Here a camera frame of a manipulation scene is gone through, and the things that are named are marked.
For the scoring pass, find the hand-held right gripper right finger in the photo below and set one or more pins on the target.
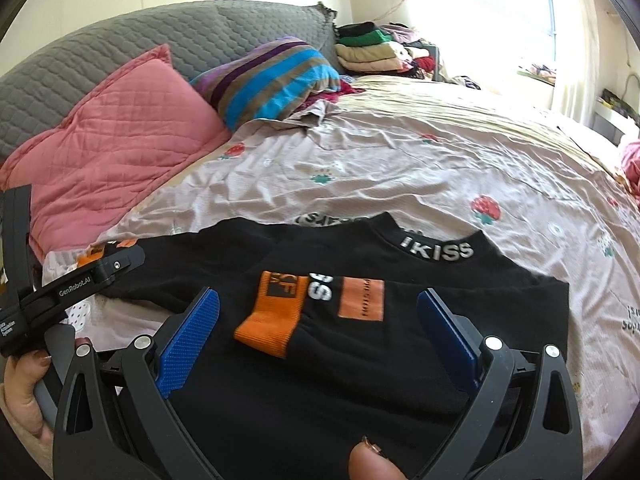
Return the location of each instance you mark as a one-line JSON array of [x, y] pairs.
[[450, 330]]

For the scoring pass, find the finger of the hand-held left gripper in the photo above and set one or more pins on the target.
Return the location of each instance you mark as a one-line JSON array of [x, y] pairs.
[[17, 230], [95, 275]]

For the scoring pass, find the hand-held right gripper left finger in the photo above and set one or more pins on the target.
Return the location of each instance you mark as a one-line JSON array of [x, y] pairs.
[[192, 330]]

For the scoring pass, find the black top with orange patches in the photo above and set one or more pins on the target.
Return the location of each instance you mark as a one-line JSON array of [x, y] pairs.
[[350, 385]]

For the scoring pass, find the pile of folded clothes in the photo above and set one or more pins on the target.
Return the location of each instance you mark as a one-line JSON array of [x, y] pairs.
[[370, 50]]

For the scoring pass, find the person's left hand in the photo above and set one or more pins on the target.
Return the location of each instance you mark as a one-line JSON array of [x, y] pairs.
[[20, 395]]

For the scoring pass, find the pink quilted pillow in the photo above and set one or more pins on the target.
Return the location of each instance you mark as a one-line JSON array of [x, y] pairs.
[[115, 150]]

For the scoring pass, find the strawberry printed bed sheet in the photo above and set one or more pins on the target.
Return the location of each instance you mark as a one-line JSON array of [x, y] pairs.
[[425, 175]]

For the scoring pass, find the grey quilted headboard cover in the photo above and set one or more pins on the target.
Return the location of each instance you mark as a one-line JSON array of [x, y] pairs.
[[150, 25]]

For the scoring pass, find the pink cloth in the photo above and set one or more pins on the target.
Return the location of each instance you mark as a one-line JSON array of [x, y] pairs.
[[631, 160]]

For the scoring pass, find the dark patterned cloth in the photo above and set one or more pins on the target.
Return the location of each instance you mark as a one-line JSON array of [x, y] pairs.
[[465, 81]]

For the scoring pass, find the striped pillow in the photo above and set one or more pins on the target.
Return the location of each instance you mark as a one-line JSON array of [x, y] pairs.
[[270, 82]]

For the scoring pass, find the dark red cloth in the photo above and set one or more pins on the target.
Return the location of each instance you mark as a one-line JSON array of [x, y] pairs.
[[342, 90]]

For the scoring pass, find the white side table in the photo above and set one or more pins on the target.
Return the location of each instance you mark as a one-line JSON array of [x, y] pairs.
[[612, 122]]

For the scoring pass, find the colourful windowsill clutter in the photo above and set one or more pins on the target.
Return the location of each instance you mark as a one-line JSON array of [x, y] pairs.
[[540, 72]]

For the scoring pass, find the white curtain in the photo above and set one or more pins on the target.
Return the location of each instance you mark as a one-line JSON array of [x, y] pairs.
[[570, 75]]

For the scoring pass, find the black and yellow box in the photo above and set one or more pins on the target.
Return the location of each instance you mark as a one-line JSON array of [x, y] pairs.
[[614, 99]]

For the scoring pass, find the window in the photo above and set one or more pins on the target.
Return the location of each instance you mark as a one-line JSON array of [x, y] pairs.
[[480, 10]]

